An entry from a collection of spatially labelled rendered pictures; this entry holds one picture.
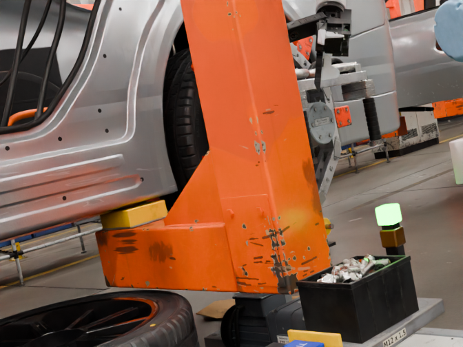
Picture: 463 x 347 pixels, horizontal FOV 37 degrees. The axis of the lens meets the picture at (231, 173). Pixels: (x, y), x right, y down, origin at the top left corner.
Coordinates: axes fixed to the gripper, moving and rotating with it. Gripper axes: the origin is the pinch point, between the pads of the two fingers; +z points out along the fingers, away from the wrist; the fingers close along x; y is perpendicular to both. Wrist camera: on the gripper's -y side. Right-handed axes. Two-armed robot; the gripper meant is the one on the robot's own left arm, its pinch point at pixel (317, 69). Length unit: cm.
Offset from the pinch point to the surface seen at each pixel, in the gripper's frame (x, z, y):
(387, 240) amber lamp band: 14.8, 35.3, 17.9
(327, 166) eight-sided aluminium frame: 68, -25, 6
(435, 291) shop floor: 165, -35, 60
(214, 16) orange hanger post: -17.7, 4.3, -22.4
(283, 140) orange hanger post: 0.6, 21.6, -6.0
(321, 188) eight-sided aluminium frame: 70, -17, 5
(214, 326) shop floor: 184, -16, -37
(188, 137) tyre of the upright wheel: 38, -8, -35
